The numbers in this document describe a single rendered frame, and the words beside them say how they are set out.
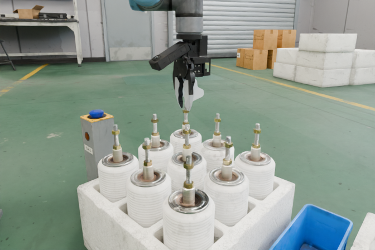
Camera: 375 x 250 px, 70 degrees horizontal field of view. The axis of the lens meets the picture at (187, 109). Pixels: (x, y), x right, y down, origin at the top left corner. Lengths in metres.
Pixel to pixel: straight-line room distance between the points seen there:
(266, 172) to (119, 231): 0.34
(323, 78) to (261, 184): 2.50
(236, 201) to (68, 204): 0.62
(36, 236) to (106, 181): 0.33
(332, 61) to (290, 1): 4.11
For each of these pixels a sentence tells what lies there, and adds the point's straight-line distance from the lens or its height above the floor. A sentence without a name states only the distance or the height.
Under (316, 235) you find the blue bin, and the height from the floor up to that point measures 0.04.
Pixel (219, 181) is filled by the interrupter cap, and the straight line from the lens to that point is 0.57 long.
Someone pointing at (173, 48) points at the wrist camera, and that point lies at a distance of 0.73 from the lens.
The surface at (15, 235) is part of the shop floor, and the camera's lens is 0.96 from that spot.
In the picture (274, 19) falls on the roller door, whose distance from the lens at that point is 6.84.
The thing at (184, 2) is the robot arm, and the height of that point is 0.62.
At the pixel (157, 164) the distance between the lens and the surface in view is 0.71.
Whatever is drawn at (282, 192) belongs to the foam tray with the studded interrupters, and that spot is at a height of 0.18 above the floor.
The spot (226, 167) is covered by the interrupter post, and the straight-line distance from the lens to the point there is 0.57.
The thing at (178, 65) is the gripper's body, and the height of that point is 0.46.
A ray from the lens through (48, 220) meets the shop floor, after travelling 0.97.
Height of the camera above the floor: 0.55
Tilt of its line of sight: 16 degrees down
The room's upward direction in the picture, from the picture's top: straight up
